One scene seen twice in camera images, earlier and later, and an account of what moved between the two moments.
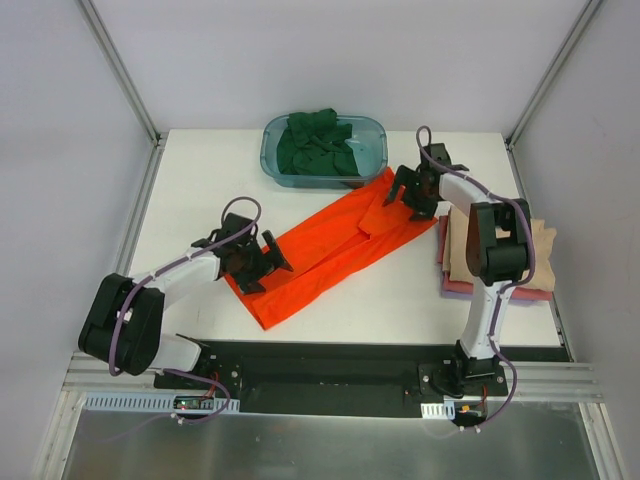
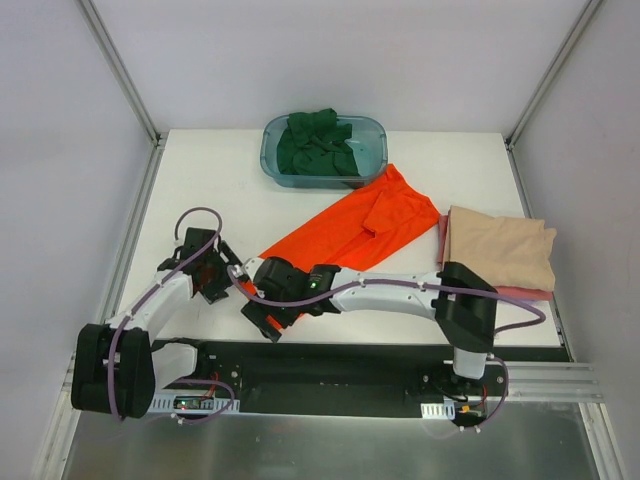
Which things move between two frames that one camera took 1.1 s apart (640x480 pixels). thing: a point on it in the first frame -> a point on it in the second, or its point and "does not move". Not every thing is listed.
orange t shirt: (332, 250) does not move
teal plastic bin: (368, 144) does not move
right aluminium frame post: (551, 72) does not move
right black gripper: (409, 192) -> (261, 314)
